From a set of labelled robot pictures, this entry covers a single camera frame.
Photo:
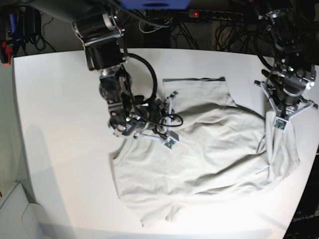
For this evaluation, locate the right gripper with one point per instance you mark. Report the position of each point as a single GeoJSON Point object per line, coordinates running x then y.
{"type": "Point", "coordinates": [159, 116]}

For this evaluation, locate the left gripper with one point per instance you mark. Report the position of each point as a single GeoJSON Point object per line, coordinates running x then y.
{"type": "Point", "coordinates": [285, 105]}

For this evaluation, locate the beige t-shirt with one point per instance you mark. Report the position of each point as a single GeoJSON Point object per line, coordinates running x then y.
{"type": "Point", "coordinates": [225, 152]}

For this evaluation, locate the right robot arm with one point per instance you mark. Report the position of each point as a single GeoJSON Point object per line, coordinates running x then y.
{"type": "Point", "coordinates": [100, 26]}

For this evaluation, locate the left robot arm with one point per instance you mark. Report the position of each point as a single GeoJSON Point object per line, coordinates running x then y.
{"type": "Point", "coordinates": [292, 72]}

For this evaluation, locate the black power strip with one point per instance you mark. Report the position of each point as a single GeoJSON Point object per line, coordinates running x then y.
{"type": "Point", "coordinates": [215, 15]}

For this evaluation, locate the blue overhead box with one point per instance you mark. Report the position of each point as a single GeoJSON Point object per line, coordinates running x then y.
{"type": "Point", "coordinates": [155, 4]}

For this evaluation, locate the red black clamp tool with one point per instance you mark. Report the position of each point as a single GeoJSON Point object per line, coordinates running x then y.
{"type": "Point", "coordinates": [5, 53]}

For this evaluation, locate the white plastic bin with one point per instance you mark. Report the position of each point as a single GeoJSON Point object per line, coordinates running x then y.
{"type": "Point", "coordinates": [20, 219]}

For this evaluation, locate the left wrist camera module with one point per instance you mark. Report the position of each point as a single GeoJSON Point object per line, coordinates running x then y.
{"type": "Point", "coordinates": [280, 123]}

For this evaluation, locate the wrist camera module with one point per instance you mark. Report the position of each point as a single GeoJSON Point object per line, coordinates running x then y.
{"type": "Point", "coordinates": [280, 123]}
{"type": "Point", "coordinates": [170, 142]}

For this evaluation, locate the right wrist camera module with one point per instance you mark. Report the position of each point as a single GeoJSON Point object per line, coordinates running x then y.
{"type": "Point", "coordinates": [170, 142]}

